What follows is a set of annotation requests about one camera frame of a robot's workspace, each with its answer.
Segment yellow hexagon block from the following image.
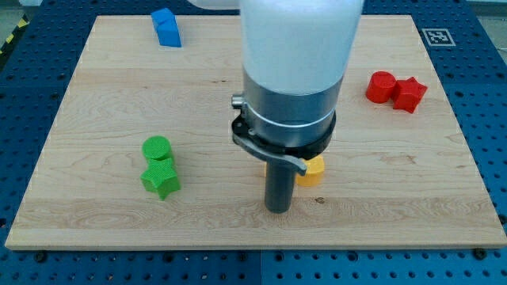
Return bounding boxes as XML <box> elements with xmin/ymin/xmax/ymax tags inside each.
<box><xmin>295</xmin><ymin>154</ymin><xmax>325</xmax><ymax>187</ymax></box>

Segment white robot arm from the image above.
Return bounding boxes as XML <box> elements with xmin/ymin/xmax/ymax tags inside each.
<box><xmin>190</xmin><ymin>0</ymin><xmax>364</xmax><ymax>147</ymax></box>

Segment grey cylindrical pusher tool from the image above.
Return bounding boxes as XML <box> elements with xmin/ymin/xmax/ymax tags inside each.
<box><xmin>231</xmin><ymin>114</ymin><xmax>336</xmax><ymax>214</ymax></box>

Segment green cylinder block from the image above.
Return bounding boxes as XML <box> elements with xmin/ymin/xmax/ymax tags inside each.
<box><xmin>141</xmin><ymin>135</ymin><xmax>174</xmax><ymax>163</ymax></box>

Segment green star block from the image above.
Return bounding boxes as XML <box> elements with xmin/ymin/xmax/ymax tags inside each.
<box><xmin>140</xmin><ymin>158</ymin><xmax>181</xmax><ymax>200</ymax></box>

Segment wooden board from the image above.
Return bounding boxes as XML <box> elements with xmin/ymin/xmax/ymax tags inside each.
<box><xmin>6</xmin><ymin>15</ymin><xmax>506</xmax><ymax>251</ymax></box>

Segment blue block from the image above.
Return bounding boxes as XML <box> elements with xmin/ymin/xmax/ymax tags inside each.
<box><xmin>151</xmin><ymin>8</ymin><xmax>182</xmax><ymax>48</ymax></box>

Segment red cylinder block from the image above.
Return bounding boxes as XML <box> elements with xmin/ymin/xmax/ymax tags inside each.
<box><xmin>365</xmin><ymin>70</ymin><xmax>397</xmax><ymax>104</ymax></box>

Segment red star block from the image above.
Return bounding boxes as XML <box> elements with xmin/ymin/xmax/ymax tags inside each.
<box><xmin>391</xmin><ymin>77</ymin><xmax>428</xmax><ymax>113</ymax></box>

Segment fiducial marker tag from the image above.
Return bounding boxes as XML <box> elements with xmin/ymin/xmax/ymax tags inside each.
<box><xmin>422</xmin><ymin>28</ymin><xmax>456</xmax><ymax>47</ymax></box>

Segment black yellow hazard tape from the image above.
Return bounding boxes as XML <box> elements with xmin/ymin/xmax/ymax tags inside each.
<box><xmin>1</xmin><ymin>14</ymin><xmax>30</xmax><ymax>58</ymax></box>

